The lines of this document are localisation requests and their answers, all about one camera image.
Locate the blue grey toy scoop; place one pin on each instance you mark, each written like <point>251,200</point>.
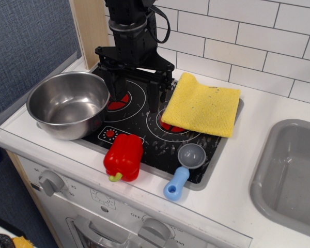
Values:
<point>190,156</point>

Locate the red toy bell pepper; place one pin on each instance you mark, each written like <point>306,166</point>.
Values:
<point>122,161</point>

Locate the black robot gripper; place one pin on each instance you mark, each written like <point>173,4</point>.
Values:
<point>135,56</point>

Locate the yellow black object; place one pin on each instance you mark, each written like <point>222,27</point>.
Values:
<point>7,242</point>

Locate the grey oven knob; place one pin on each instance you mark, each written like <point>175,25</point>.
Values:
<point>154,232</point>
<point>50,182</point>

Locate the yellow towel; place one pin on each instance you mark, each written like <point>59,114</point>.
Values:
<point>200,108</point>

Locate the black toy stovetop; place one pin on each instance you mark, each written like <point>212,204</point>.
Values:
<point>161,142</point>

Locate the metal bowl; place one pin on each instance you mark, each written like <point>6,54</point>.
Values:
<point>70,105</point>

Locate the white toy oven front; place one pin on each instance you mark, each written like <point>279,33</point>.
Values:
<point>113,218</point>

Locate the grey oven door handle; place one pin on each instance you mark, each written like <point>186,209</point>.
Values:
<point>90,238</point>

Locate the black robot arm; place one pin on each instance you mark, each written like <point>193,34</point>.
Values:
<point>133,13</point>

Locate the grey right oven knob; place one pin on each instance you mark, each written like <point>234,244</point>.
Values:
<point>154,232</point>

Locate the grey toy sink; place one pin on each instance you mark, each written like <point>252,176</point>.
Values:
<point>280,189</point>

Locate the grey left oven knob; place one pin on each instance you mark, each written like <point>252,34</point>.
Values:
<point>50,182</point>

